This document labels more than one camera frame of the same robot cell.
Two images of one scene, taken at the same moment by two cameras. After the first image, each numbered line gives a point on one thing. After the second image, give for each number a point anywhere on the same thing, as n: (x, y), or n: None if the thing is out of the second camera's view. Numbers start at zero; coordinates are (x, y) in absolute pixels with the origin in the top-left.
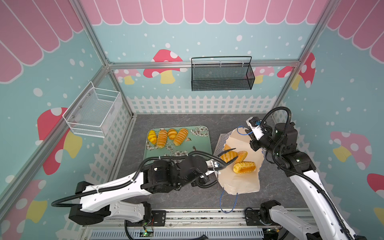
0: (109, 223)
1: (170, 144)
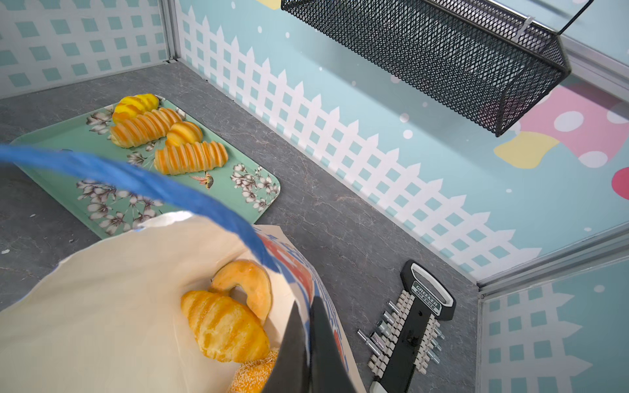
0: None
1: (240, 185)
